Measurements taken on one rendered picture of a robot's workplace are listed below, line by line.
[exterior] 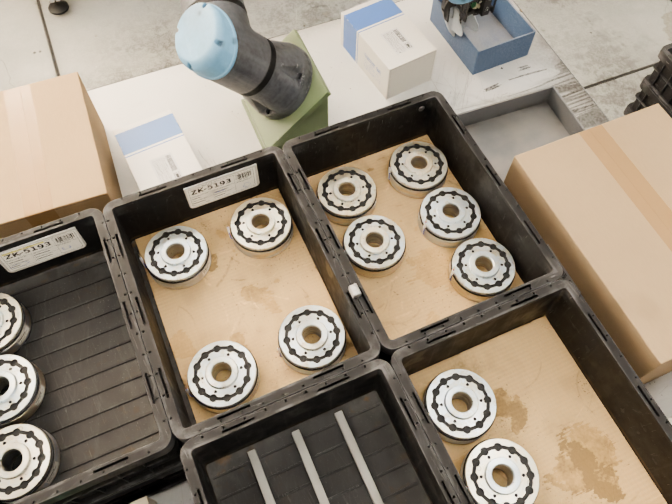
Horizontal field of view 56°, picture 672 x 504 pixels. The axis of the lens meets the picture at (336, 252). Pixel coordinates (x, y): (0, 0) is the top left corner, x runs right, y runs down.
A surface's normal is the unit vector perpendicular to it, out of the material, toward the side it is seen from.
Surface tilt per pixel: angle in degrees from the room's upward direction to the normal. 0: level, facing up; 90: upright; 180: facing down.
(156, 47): 0
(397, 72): 90
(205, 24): 43
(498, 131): 0
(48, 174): 0
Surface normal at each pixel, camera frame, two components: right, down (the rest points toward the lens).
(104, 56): 0.00, -0.47
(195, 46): -0.56, -0.03
